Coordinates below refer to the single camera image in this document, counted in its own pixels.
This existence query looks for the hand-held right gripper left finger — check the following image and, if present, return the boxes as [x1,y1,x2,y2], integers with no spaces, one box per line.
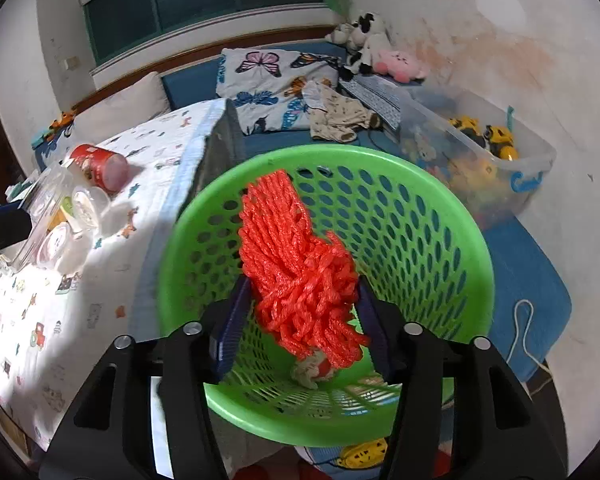
[39,275,254,480]

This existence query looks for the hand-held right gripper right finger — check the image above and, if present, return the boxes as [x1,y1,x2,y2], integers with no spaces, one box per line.
[355,281,569,480]

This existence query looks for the orange mesh net bag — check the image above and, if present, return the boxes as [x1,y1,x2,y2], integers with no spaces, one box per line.
[237,170,371,373]

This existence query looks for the green plastic basket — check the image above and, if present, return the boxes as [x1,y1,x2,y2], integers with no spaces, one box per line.
[157,144,496,448]

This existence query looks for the red snack cup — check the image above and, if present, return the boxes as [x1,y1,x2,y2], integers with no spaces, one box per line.
[69,143,130,196]

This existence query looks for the clear plastic box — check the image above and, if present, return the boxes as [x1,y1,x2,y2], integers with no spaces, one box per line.
[9,161,77,272]

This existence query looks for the clear plastic cup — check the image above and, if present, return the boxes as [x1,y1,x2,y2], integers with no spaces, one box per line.
[36,223,77,269]
[72,186,112,234]

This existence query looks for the printed blanket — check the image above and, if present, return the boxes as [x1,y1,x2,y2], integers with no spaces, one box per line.
[0,99,229,453]

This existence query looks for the orange and green toys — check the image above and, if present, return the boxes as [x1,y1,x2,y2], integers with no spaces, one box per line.
[44,109,79,134]

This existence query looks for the yellow spotted toy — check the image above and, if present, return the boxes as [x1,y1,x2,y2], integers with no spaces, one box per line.
[340,438,389,469]

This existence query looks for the blue floor mat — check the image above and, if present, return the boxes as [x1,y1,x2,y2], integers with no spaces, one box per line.
[480,215,574,384]

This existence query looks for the beige pillow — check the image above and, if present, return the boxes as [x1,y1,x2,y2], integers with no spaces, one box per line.
[74,71,172,134]

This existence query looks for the dark grey cloth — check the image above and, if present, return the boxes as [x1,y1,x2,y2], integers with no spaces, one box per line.
[194,100,249,207]

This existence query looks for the clear plastic storage bin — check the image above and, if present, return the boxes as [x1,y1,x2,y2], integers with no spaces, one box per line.
[396,87,557,229]

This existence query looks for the beige patterned garment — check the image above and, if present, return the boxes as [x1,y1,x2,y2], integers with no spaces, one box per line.
[302,80,382,144]

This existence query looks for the yellow toy vehicle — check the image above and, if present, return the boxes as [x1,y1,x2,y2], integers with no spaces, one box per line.
[449,116,484,137]
[482,124,520,161]

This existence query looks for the blue striped cloth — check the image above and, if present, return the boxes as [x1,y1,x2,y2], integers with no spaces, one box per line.
[340,74,407,132]

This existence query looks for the butterfly print pillow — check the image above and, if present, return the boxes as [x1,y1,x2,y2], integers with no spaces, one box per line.
[215,49,352,136]

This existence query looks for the wooden bed headboard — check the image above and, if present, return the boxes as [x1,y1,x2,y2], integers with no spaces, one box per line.
[70,25,342,112]

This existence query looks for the pink plush toy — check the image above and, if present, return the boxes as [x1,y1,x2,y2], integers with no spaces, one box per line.
[376,49,429,84]

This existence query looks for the black and white cow plush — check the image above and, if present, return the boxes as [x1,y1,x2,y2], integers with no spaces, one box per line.
[346,10,392,77]

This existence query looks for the window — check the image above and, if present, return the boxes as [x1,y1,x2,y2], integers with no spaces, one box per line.
[82,0,327,67]

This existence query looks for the grey and white plush toy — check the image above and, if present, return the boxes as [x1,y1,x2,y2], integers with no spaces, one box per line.
[326,22,365,52]

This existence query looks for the white cable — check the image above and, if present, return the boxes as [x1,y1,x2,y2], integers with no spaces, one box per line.
[512,300,552,377]

